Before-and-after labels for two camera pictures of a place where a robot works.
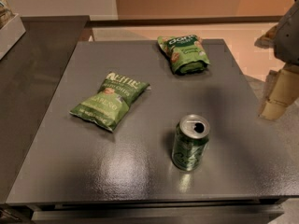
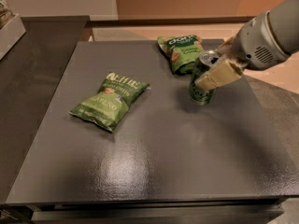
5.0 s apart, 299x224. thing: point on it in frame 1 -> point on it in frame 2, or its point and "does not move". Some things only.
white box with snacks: [11, 29] does not move
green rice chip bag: [186, 52] does not move
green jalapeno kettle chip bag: [106, 106] does not move
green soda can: [191, 140] -> [198, 95]
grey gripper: [288, 36] -> [254, 46]
